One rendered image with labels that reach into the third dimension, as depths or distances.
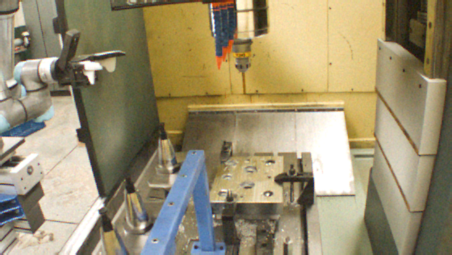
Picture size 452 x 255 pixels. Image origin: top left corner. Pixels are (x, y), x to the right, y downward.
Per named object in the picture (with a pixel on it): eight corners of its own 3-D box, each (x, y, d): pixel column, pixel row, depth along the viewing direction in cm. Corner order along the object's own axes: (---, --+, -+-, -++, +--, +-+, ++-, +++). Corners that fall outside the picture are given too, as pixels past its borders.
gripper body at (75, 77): (101, 80, 108) (68, 81, 110) (96, 52, 105) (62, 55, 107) (89, 88, 101) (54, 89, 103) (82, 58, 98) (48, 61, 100)
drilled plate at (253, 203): (209, 214, 117) (207, 201, 115) (222, 168, 143) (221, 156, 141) (282, 215, 113) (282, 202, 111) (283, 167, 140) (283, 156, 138)
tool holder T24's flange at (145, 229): (152, 239, 68) (150, 229, 67) (122, 240, 68) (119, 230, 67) (157, 219, 74) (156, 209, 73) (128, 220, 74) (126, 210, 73)
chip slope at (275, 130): (163, 216, 170) (153, 168, 159) (193, 149, 230) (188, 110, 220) (361, 218, 156) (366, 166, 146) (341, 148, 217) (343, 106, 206)
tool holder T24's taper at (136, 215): (147, 226, 68) (140, 196, 65) (124, 227, 68) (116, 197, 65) (151, 212, 72) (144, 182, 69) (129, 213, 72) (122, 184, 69)
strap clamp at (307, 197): (274, 205, 125) (273, 166, 119) (274, 199, 128) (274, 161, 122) (313, 204, 123) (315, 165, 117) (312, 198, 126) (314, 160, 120)
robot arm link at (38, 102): (20, 125, 109) (10, 93, 105) (48, 112, 118) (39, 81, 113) (31, 129, 105) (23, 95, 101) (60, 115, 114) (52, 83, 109)
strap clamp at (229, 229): (224, 244, 109) (219, 204, 103) (230, 218, 121) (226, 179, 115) (235, 245, 108) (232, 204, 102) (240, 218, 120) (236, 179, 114)
